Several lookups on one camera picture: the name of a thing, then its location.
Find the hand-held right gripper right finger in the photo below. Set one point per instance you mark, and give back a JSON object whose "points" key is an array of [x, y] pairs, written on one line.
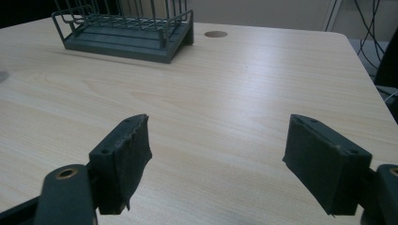
{"points": [[325, 165]]}

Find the brown round table grommet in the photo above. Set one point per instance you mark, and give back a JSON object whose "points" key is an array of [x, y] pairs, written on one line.
{"points": [[216, 34]]}

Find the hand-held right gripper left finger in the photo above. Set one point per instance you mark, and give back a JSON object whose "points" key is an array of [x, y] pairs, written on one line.
{"points": [[120, 162]]}

